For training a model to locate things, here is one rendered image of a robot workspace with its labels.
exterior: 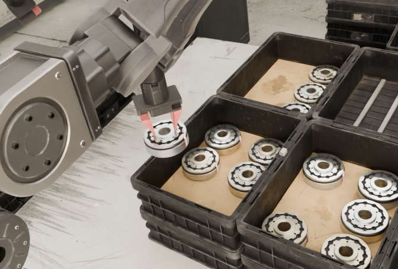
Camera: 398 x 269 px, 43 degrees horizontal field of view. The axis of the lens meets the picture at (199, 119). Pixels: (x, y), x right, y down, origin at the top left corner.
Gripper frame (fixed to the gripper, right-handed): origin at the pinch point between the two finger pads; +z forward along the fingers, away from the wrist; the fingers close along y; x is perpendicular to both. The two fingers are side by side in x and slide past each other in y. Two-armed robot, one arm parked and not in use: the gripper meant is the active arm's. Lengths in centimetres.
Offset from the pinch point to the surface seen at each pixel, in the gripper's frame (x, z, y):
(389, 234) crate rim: 37, 13, -35
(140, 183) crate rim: 2.0, 12.1, 8.8
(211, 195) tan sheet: 2.8, 22.2, -7.7
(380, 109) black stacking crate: -10, 23, -64
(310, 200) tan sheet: 14.3, 22.5, -29.5
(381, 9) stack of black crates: -110, 48, -129
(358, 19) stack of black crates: -118, 55, -120
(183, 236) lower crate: 10.3, 25.0, 2.4
